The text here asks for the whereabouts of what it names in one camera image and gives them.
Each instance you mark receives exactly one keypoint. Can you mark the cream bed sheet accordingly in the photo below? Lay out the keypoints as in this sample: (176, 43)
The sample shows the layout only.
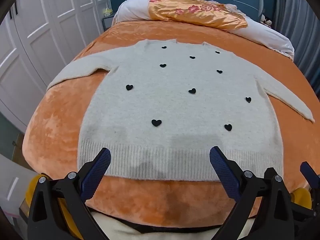
(120, 232)

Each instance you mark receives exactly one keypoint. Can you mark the person's yellow clothing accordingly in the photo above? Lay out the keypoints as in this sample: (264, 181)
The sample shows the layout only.
(67, 217)

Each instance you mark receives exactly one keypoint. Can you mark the white sweater with black hearts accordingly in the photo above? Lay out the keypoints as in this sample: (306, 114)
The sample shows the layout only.
(162, 105)

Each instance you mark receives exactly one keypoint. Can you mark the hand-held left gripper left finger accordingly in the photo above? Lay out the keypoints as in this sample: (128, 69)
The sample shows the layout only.
(96, 172)

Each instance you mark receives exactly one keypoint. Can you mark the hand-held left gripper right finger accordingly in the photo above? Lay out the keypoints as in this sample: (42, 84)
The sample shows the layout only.
(225, 172)

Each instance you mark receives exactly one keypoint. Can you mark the orange floral satin pillow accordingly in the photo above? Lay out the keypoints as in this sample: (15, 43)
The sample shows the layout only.
(190, 15)

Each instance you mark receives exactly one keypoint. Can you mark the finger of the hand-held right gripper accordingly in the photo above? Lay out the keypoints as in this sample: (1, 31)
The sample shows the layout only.
(308, 172)

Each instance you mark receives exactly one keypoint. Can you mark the green tissue box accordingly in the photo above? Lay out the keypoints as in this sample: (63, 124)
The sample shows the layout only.
(107, 12)

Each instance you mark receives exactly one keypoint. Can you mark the white low cabinet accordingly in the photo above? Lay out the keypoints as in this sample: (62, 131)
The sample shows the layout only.
(12, 180)

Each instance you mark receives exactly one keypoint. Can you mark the grey nightstand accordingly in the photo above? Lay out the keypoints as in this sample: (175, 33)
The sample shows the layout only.
(107, 25)

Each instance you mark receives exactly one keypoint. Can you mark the blue-grey curtain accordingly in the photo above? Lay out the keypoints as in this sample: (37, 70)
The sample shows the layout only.
(295, 30)

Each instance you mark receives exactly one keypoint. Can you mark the white panelled wardrobe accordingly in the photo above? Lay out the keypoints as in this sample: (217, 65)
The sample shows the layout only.
(37, 30)

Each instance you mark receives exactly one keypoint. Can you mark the small plush toy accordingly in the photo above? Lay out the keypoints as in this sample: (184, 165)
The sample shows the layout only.
(266, 20)

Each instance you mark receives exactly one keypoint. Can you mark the orange plush blanket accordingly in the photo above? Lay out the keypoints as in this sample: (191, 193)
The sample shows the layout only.
(62, 120)

